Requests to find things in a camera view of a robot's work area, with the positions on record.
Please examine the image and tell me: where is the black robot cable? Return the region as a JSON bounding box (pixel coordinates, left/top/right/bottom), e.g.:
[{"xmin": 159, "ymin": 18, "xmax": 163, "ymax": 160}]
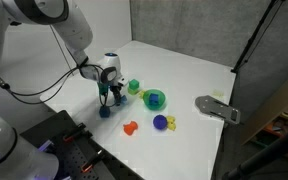
[{"xmin": 0, "ymin": 64, "xmax": 102, "ymax": 105}]

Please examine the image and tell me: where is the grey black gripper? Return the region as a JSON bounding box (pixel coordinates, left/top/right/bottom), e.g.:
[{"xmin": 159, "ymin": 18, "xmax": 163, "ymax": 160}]
[{"xmin": 97, "ymin": 66, "xmax": 125, "ymax": 105}]

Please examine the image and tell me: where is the purple round toy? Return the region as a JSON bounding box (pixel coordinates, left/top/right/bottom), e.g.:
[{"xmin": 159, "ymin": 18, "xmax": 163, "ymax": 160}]
[{"xmin": 152, "ymin": 114, "xmax": 168, "ymax": 131}]

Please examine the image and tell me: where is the yellow spiky toy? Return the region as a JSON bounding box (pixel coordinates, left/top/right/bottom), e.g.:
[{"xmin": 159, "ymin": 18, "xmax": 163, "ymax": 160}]
[{"xmin": 137, "ymin": 89, "xmax": 147, "ymax": 100}]

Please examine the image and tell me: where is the black perforated board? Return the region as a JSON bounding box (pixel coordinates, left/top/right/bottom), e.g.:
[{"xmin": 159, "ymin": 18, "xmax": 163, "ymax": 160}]
[{"xmin": 19, "ymin": 109, "xmax": 145, "ymax": 180}]

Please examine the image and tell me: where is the green bowl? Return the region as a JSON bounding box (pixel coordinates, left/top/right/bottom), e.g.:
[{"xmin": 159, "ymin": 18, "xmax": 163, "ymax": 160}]
[{"xmin": 142, "ymin": 88, "xmax": 167, "ymax": 112}]

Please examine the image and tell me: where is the thick black pole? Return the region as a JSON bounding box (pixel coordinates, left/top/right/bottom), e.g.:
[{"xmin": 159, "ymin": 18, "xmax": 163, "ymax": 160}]
[{"xmin": 222, "ymin": 119, "xmax": 288, "ymax": 180}]

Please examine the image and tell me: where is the dark blue cube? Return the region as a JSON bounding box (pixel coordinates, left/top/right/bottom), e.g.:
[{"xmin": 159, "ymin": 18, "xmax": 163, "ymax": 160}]
[{"xmin": 98, "ymin": 105, "xmax": 112, "ymax": 119}]

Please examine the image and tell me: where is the grey metal plate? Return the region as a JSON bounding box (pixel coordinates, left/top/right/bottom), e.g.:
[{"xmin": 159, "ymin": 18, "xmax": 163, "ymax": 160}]
[{"xmin": 194, "ymin": 94, "xmax": 242, "ymax": 126}]

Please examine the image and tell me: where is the yellow animal toy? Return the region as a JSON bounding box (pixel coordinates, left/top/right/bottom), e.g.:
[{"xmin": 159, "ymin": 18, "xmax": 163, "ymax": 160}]
[{"xmin": 165, "ymin": 115, "xmax": 177, "ymax": 132}]

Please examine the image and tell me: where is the orange handled black clamp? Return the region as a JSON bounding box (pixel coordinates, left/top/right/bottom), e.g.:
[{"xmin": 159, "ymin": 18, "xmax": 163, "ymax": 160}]
[
  {"xmin": 62, "ymin": 122, "xmax": 93, "ymax": 143},
  {"xmin": 80, "ymin": 149, "xmax": 107, "ymax": 174}
]

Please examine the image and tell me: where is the brown cardboard panel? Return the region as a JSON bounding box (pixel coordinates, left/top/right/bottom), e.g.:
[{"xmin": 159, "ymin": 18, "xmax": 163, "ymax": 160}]
[{"xmin": 240, "ymin": 70, "xmax": 288, "ymax": 146}]

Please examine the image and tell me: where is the orange animal toy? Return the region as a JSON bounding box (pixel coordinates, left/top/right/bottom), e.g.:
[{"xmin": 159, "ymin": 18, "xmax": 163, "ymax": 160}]
[{"xmin": 122, "ymin": 120, "xmax": 139, "ymax": 136}]

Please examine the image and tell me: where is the black tripod pole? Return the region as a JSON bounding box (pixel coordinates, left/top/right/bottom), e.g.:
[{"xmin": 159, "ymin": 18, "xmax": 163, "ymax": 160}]
[{"xmin": 230, "ymin": 0, "xmax": 287, "ymax": 74}]

